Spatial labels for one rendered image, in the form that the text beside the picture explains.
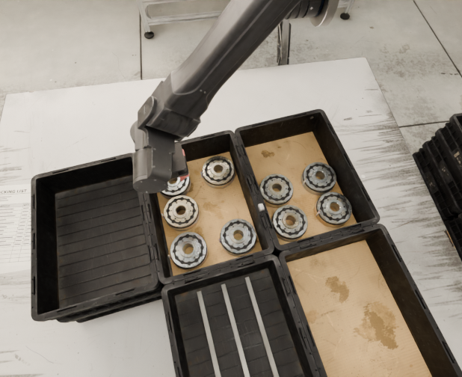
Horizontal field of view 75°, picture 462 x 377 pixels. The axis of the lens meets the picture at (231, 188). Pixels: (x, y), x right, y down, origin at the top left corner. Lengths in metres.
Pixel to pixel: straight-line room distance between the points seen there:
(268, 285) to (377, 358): 0.31
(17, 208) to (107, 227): 0.42
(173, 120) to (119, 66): 2.16
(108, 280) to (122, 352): 0.22
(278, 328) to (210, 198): 0.41
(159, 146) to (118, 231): 0.49
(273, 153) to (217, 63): 0.64
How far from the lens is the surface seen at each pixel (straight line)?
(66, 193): 1.08
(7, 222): 1.29
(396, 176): 1.28
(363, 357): 0.92
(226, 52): 0.41
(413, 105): 2.59
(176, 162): 0.63
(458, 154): 1.72
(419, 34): 3.18
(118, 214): 0.98
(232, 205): 0.93
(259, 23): 0.40
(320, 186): 0.96
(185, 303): 0.87
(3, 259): 1.25
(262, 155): 1.01
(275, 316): 0.87
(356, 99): 1.43
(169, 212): 0.90
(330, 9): 1.03
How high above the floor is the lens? 1.69
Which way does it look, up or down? 65 degrees down
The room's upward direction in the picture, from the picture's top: straight up
